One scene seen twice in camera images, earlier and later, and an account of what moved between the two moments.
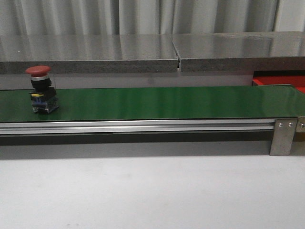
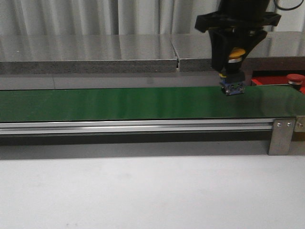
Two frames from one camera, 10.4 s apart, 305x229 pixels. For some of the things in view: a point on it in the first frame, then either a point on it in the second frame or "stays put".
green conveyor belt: x=157 y=104 stays put
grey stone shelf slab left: x=89 y=53 stays put
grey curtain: x=96 y=17 stays put
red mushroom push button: x=43 y=97 to x=294 y=78
